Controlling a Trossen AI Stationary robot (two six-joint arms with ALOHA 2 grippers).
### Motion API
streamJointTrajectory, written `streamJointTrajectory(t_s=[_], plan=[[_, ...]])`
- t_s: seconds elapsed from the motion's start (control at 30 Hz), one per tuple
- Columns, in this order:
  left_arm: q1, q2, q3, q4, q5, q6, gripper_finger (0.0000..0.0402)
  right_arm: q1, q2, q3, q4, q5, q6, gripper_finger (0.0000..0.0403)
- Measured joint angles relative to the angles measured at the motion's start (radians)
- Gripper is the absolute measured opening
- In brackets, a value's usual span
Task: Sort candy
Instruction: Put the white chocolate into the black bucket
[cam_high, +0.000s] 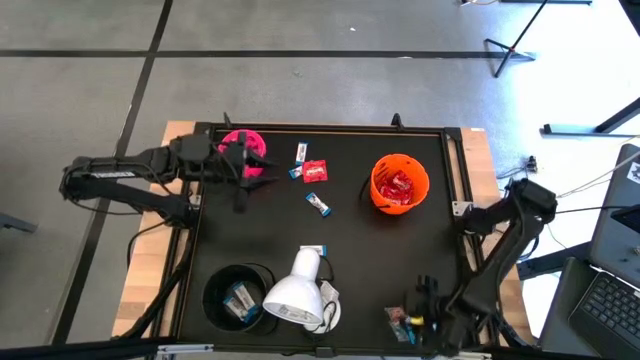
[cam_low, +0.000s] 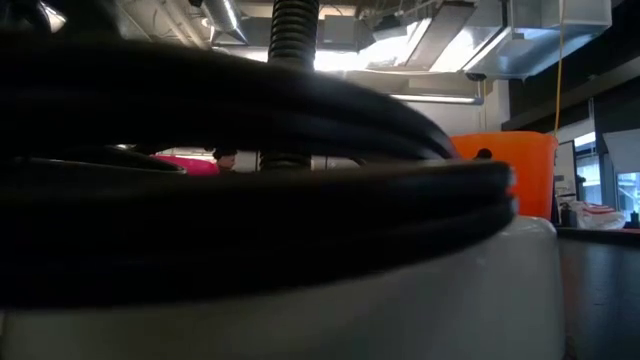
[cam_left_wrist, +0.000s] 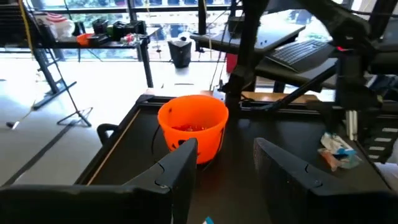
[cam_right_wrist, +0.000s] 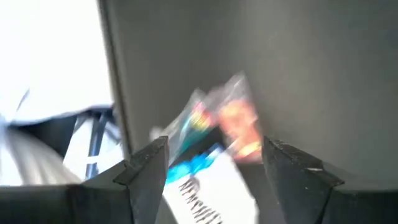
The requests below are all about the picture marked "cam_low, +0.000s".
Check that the fluorescent tube light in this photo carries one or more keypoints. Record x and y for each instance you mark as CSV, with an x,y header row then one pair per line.
x,y
435,98

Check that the grey ceiling box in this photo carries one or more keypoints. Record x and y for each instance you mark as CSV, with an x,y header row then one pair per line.
x,y
340,31

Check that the orange pumpkin bucket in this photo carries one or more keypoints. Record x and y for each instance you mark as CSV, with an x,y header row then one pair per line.
x,y
530,175

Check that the framed white board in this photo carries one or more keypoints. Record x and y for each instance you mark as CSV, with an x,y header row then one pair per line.
x,y
565,170

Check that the white red-striped bag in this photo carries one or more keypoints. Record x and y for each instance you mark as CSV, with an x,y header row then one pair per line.
x,y
597,217

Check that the round silver air duct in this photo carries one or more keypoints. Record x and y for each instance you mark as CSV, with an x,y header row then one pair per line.
x,y
225,17

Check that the silver rectangular ventilation duct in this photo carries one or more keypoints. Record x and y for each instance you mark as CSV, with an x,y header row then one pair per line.
x,y
525,50

